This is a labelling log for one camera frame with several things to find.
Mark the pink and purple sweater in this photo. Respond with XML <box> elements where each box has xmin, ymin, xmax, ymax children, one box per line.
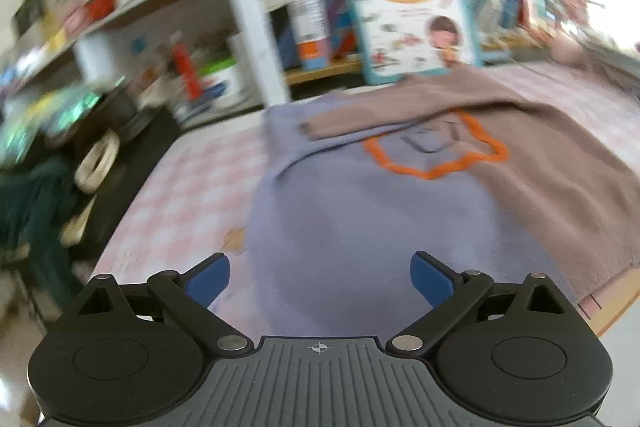
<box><xmin>220</xmin><ymin>67</ymin><xmax>639</xmax><ymax>339</ymax></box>

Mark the dark green garment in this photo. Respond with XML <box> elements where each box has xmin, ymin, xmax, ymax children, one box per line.
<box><xmin>1</xmin><ymin>157</ymin><xmax>82</xmax><ymax>309</ymax></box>

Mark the white wristwatch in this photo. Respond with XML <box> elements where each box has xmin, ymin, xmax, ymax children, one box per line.
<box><xmin>74</xmin><ymin>130</ymin><xmax>120</xmax><ymax>194</ymax></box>

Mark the holographic crumpled bag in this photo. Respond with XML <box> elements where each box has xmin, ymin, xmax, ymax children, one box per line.
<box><xmin>1</xmin><ymin>77</ymin><xmax>125</xmax><ymax>169</ymax></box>

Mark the usmile white orange box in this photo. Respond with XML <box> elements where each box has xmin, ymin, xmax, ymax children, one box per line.
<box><xmin>286</xmin><ymin>0</ymin><xmax>331</xmax><ymax>70</ymax></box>

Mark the row of leaning books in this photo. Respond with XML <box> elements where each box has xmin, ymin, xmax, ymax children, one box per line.
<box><xmin>462</xmin><ymin>0</ymin><xmax>526</xmax><ymax>48</ymax></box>

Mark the teal children's sound book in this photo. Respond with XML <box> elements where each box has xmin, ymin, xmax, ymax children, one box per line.
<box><xmin>347</xmin><ymin>0</ymin><xmax>480</xmax><ymax>84</ymax></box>

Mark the red tassel ornament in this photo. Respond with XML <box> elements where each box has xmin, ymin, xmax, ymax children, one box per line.
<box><xmin>169</xmin><ymin>31</ymin><xmax>203</xmax><ymax>101</ymax></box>

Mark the white bookshelf frame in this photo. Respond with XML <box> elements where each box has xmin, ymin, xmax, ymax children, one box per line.
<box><xmin>230</xmin><ymin>0</ymin><xmax>291</xmax><ymax>107</ymax></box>

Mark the white plastic jar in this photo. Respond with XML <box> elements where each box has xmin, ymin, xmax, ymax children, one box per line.
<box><xmin>198</xmin><ymin>57</ymin><xmax>246</xmax><ymax>108</ymax></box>

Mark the pink plush toy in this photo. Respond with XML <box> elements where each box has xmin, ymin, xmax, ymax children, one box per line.
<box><xmin>549</xmin><ymin>34</ymin><xmax>587</xmax><ymax>69</ymax></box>

